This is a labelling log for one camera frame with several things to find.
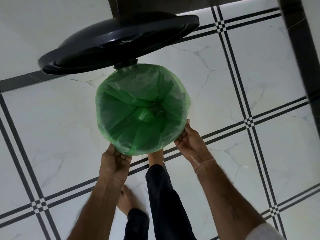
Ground person's right hand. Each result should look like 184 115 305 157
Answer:
174 119 215 173

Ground person's left hand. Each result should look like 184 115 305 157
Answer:
99 143 132 184

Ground green garbage bag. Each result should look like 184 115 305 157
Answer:
95 63 192 157

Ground person's right forearm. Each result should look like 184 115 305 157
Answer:
195 160 267 240

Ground person's left forearm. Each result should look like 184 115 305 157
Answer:
66 176 125 240

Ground person's left foot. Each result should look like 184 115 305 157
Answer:
116 185 147 215

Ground person's foot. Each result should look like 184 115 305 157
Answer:
147 147 165 167
116 185 147 215

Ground person's right foot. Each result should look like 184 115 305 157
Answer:
147 147 165 167

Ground pale thread wristband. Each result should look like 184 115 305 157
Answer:
191 155 217 173

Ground black trousers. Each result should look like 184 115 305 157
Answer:
124 164 198 240

